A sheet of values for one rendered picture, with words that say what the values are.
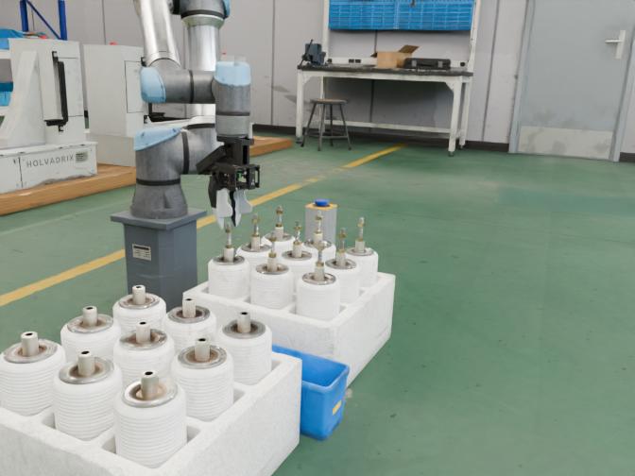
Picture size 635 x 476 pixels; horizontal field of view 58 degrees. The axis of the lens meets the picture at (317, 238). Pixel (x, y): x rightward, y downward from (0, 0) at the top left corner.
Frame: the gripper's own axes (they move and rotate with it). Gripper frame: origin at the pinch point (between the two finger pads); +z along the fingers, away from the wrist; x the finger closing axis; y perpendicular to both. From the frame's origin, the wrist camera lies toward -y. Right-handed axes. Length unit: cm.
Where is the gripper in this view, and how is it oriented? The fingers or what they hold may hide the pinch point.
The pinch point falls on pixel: (227, 221)
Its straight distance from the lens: 134.2
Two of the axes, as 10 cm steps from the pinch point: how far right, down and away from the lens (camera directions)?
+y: 7.4, 2.1, -6.4
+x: 6.7, -1.8, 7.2
